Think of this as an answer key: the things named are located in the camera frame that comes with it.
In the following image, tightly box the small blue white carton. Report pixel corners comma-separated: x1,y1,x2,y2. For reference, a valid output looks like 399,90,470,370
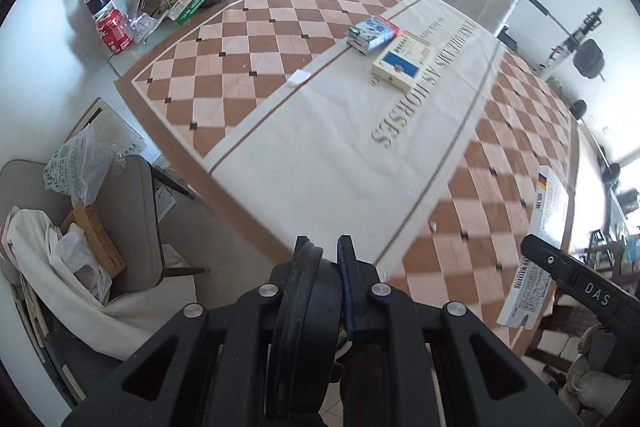
347,17,401,55

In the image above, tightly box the red cola can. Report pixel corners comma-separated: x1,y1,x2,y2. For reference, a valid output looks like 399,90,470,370
96,9,135,56

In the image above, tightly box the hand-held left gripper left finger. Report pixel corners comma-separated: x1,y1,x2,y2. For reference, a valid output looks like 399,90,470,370
62,259,281,427

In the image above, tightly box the brown cardboard piece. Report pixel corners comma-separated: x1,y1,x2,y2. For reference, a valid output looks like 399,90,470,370
60,199,126,280

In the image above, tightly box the long white pink box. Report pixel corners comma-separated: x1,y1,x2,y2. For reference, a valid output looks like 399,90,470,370
497,166,571,330

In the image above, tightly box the crumpled clear wrapper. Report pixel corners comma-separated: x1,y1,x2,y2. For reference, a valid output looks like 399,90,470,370
122,12,163,45

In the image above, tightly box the beige fleece cloth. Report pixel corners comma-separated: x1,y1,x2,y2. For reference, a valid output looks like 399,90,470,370
560,322,640,413

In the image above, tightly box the short barbell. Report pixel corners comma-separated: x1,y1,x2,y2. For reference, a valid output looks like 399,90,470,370
570,99,623,185

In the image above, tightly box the white blue medicine box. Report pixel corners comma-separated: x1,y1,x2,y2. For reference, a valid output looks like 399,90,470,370
371,31,433,92

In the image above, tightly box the checkered brown tablecloth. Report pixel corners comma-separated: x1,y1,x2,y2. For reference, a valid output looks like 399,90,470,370
115,0,581,358

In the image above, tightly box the blue printed clear plastic bag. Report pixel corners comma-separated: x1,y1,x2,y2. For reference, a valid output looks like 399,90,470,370
42,124,113,202

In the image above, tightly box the white perforated board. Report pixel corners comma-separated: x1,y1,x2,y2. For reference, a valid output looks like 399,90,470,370
65,97,146,158

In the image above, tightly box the white plastic bag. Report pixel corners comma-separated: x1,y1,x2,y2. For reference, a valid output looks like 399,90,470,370
47,222,113,303

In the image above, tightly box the green white carton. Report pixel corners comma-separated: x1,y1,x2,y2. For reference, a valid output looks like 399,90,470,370
167,0,212,26

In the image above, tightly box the large white cloth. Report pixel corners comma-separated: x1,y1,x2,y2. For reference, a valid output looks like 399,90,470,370
7,207,198,360

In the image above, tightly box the long barbell with plates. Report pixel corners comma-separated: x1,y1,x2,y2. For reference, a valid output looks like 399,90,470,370
440,0,606,80

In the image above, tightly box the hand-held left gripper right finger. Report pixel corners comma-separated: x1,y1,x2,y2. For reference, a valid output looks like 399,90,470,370
336,234,585,427

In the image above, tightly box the beige low chair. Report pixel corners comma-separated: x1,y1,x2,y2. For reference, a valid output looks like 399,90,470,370
0,155,211,303

